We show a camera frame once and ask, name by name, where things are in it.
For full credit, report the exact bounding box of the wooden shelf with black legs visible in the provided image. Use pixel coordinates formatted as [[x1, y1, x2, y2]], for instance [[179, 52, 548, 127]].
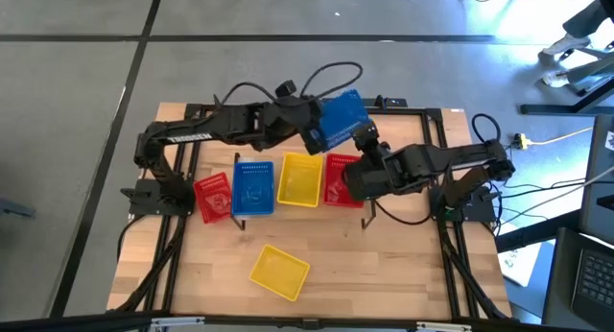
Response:
[[231, 151, 380, 232]]

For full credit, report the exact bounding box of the black mounting bar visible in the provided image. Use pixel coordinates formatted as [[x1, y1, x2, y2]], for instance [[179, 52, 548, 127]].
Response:
[[371, 96, 409, 108]]

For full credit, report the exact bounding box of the white paper sheet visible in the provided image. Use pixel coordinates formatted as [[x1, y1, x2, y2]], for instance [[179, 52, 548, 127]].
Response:
[[496, 245, 543, 288]]

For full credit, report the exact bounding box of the black desk leg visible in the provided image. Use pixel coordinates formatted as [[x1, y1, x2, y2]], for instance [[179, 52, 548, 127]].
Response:
[[493, 209, 584, 254]]

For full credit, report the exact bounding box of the black desk foot bar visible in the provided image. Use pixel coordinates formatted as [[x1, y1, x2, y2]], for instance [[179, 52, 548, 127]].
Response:
[[520, 77, 614, 116]]

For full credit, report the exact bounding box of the person's foot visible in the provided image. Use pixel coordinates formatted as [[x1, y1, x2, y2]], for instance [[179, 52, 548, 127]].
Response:
[[541, 70, 572, 88], [539, 34, 591, 59]]

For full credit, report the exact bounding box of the dark grey open laptop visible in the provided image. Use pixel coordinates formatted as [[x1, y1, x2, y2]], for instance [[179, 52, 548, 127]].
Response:
[[541, 225, 614, 332]]

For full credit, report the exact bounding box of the person's leg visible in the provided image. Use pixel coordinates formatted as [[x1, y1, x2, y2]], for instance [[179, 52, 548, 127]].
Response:
[[563, 0, 608, 38]]

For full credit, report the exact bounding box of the small grey blue object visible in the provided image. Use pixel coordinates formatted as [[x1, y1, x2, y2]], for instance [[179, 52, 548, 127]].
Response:
[[0, 200, 35, 219]]

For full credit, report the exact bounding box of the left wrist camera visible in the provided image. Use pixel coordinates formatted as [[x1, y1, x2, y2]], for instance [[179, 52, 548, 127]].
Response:
[[275, 81, 298, 100]]

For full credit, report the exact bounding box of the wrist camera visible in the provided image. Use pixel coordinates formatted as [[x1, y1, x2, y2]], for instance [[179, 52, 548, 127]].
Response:
[[355, 123, 381, 154], [275, 81, 298, 100]]

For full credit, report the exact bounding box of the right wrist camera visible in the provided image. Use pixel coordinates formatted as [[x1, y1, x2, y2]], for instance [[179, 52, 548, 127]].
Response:
[[355, 123, 381, 154]]

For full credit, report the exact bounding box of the black cable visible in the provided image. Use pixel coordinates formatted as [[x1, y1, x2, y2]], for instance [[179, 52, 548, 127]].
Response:
[[498, 177, 596, 200], [471, 112, 503, 144], [116, 215, 143, 256], [213, 81, 279, 107], [372, 200, 436, 226], [299, 60, 365, 101]]

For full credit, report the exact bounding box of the black aluminium table frame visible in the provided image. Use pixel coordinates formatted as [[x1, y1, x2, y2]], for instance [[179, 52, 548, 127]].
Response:
[[0, 101, 614, 332]]

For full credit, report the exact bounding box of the yellow plug with cable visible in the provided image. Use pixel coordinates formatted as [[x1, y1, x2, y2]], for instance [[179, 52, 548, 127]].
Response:
[[515, 125, 596, 149]]

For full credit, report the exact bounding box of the silver aluminium bracket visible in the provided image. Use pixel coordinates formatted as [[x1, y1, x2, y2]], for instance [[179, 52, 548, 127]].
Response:
[[415, 320, 474, 332], [151, 316, 206, 329]]

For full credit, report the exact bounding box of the light grey cable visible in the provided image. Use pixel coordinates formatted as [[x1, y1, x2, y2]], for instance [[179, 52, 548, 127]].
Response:
[[498, 166, 614, 227]]

